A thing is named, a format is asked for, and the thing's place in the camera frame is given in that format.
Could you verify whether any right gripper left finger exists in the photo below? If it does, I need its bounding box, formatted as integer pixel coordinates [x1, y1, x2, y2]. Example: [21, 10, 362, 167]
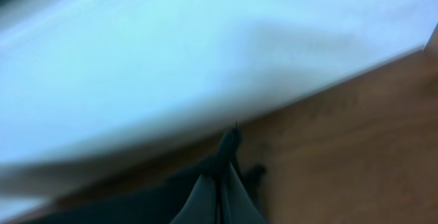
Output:
[170, 175, 217, 224]

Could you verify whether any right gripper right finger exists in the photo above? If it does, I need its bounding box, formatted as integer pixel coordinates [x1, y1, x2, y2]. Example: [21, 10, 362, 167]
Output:
[220, 163, 268, 224]

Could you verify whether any black t-shirt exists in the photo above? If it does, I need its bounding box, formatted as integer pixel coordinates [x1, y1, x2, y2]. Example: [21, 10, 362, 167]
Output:
[20, 127, 268, 224]

